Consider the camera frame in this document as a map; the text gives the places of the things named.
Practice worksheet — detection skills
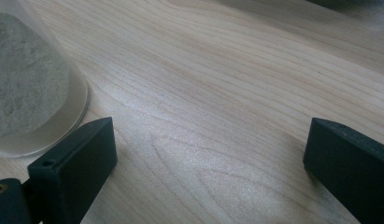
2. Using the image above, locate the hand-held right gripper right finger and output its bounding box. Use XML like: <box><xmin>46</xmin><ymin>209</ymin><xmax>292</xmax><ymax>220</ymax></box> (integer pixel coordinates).
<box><xmin>302</xmin><ymin>117</ymin><xmax>384</xmax><ymax>224</ymax></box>

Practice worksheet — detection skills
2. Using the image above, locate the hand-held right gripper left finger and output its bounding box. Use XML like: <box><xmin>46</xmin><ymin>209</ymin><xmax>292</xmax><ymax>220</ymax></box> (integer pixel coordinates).
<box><xmin>26</xmin><ymin>117</ymin><xmax>119</xmax><ymax>224</ymax></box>

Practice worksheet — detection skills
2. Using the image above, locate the glass jar with pale powder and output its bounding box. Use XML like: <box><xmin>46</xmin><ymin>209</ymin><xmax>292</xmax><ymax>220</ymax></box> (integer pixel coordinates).
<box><xmin>0</xmin><ymin>0</ymin><xmax>91</xmax><ymax>159</ymax></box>

